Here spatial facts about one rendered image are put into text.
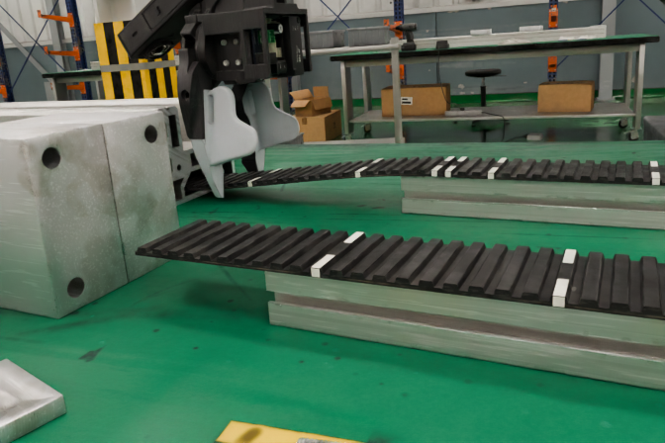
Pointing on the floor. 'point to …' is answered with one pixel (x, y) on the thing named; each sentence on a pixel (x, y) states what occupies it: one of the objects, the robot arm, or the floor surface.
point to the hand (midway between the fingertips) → (232, 175)
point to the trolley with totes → (367, 42)
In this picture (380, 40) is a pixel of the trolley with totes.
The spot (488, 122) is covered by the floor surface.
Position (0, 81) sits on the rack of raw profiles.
